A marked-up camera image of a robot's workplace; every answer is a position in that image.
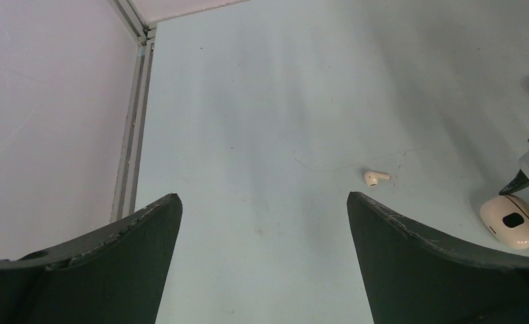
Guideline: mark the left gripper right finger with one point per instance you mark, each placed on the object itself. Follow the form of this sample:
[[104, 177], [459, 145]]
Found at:
[[413, 273]]

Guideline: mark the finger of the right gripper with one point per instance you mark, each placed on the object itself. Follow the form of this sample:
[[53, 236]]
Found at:
[[520, 182]]

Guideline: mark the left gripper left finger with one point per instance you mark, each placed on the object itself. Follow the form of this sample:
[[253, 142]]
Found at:
[[114, 274]]

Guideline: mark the white earbud charging case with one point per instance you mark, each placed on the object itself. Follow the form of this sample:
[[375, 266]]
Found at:
[[507, 219]]

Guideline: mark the white earbud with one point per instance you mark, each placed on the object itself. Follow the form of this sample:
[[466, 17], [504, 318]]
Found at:
[[372, 178]]

